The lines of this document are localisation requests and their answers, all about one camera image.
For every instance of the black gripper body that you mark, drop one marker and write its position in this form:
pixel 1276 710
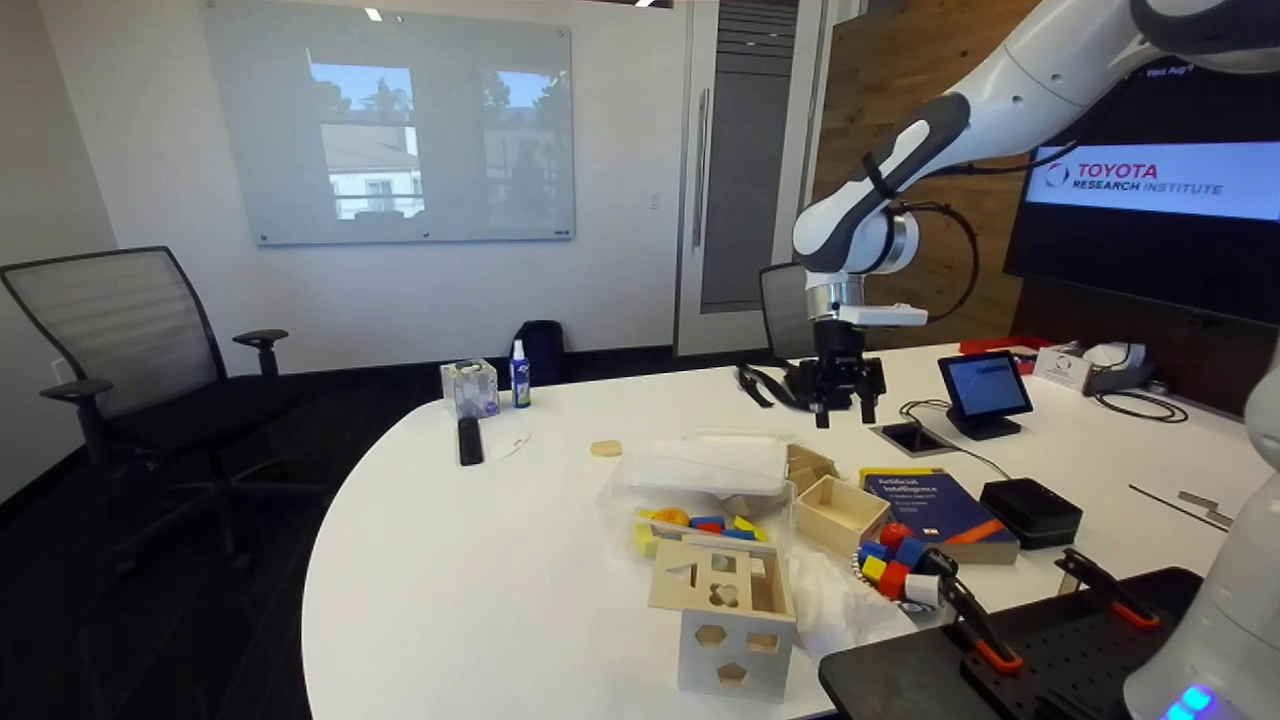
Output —
pixel 840 356

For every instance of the white cloth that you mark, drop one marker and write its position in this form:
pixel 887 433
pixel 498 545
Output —
pixel 832 609

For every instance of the grey mesh office chair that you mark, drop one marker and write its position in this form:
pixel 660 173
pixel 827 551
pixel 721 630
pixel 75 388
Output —
pixel 786 309

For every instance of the small open wooden tray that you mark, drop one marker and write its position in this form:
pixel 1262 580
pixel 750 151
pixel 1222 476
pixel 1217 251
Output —
pixel 840 514

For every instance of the black tablet display on stand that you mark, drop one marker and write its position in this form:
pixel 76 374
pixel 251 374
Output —
pixel 984 388

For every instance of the blue book with orange stripe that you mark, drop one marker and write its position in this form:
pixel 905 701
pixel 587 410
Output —
pixel 940 506

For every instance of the red box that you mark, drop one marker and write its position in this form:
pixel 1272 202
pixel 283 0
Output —
pixel 1020 347

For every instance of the clear bin of coloured blocks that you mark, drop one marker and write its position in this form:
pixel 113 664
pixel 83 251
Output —
pixel 701 521

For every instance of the small black box device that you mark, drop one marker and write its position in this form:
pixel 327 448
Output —
pixel 1030 510

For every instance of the glass door with grey panel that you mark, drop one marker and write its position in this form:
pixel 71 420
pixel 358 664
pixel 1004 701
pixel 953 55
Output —
pixel 744 162

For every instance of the small round wooden disc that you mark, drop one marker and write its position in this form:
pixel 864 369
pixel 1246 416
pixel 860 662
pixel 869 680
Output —
pixel 606 448

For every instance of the wooden shape sorter box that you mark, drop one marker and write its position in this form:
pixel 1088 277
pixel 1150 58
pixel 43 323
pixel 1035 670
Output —
pixel 721 623

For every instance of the small blue spray bottle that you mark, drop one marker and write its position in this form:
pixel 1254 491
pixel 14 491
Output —
pixel 520 381

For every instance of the thin metal bar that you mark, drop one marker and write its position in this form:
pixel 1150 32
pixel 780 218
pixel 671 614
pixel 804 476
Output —
pixel 1186 506

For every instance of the clear tissue box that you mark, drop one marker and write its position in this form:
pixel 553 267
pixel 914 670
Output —
pixel 471 388

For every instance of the black remote control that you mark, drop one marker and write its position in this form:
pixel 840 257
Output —
pixel 471 443

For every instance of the mesh office chair with armrests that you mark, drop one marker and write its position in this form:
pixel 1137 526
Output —
pixel 125 347

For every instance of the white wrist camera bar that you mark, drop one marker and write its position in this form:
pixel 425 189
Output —
pixel 887 318

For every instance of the black backpack by wall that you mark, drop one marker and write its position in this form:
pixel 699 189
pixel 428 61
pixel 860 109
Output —
pixel 540 350

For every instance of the wall television screen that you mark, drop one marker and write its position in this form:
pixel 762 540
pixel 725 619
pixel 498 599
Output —
pixel 1160 185

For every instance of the glass wall whiteboard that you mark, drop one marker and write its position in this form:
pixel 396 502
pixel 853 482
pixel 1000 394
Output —
pixel 385 121

